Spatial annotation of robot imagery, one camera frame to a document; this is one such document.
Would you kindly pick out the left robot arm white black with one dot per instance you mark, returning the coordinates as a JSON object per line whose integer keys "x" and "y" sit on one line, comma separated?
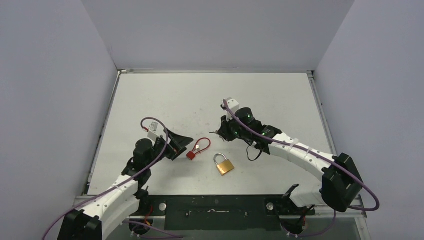
{"x": 100, "y": 216}

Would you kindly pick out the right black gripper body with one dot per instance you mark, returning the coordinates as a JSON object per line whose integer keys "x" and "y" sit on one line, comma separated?
{"x": 225, "y": 129}

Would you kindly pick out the large brass padlock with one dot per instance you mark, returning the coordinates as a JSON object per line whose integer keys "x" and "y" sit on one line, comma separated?
{"x": 225, "y": 166}

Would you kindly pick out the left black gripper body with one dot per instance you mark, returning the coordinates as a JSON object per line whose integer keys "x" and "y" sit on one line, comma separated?
{"x": 159, "y": 148}

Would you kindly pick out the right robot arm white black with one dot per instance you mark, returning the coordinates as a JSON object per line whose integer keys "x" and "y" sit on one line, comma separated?
{"x": 338, "y": 175}

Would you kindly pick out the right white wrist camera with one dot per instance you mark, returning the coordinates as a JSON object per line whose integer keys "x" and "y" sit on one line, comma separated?
{"x": 230, "y": 105}

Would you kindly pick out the red cable padlock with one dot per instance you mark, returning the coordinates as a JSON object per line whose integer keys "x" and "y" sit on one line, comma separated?
{"x": 200, "y": 146}

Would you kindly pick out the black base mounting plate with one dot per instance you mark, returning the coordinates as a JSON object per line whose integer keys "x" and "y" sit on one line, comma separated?
{"x": 221, "y": 212}

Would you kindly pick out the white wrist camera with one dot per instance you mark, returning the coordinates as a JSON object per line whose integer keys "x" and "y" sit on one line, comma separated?
{"x": 155, "y": 130}
{"x": 230, "y": 105}

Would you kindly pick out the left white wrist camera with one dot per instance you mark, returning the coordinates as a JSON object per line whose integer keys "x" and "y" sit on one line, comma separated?
{"x": 155, "y": 130}

